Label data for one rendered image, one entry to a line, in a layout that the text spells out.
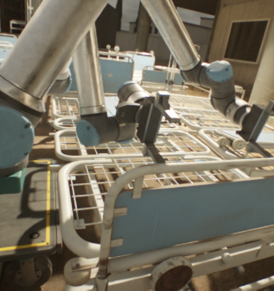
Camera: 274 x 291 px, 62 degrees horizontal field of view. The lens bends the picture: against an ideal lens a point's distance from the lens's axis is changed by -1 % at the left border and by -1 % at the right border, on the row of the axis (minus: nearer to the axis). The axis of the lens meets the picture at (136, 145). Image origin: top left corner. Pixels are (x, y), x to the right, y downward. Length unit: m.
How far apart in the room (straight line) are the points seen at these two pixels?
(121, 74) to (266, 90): 3.61
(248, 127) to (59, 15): 0.70
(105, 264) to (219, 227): 0.33
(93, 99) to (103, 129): 0.10
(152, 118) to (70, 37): 0.29
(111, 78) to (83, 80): 1.72
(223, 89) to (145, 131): 0.41
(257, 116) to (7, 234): 0.99
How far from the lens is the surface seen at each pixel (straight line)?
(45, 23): 0.56
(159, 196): 0.54
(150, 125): 0.66
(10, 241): 0.98
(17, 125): 0.53
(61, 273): 1.26
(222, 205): 0.68
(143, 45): 11.99
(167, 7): 0.88
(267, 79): 5.43
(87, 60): 0.76
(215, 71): 0.93
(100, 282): 0.65
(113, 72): 2.47
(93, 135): 0.73
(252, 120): 0.91
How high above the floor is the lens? 1.00
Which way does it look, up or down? 23 degrees down
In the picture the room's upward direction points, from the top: 8 degrees clockwise
